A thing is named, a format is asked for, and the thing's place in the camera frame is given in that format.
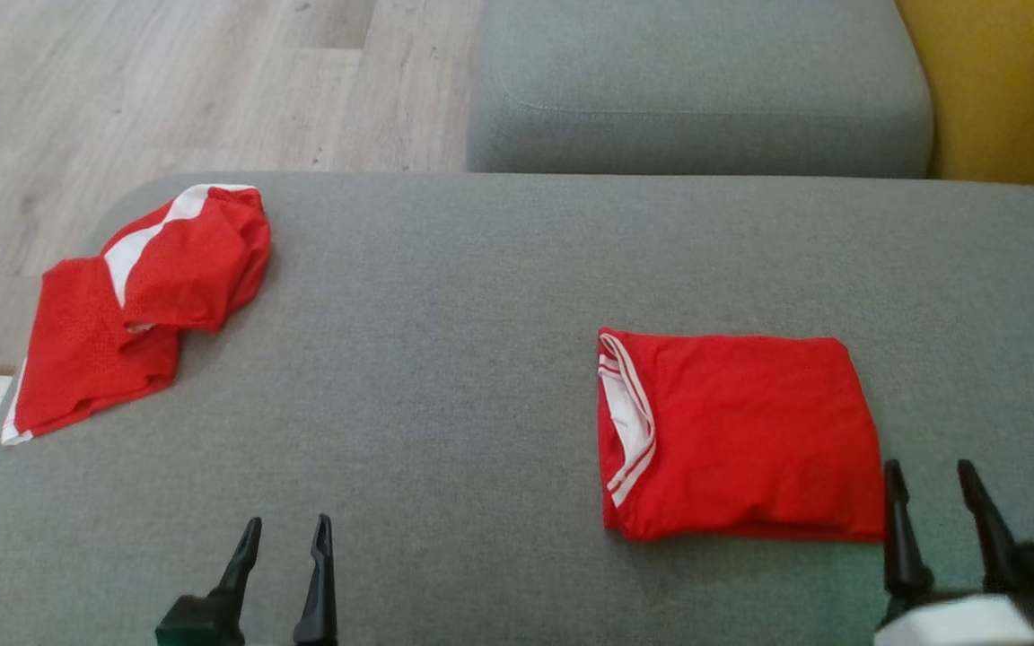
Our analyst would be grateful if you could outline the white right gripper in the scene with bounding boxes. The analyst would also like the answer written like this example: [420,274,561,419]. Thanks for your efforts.
[874,460,1034,646]

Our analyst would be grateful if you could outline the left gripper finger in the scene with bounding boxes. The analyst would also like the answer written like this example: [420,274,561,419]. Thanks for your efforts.
[210,517,263,599]
[293,514,339,646]

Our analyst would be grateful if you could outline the red white basketball jersey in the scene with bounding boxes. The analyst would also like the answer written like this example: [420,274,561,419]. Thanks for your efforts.
[596,327,888,545]

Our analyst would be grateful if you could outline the red shorts with white stripe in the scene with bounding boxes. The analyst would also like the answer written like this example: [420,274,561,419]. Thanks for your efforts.
[1,183,273,447]

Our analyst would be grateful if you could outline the grey fabric sofa seat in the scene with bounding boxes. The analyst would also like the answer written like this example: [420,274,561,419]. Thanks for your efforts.
[0,170,1034,646]

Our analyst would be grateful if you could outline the yellow cushion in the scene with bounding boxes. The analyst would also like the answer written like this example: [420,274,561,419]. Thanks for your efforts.
[894,0,1034,194]

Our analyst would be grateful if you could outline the grey fabric sofa cushion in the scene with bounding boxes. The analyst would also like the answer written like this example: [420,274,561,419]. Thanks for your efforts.
[466,0,935,179]

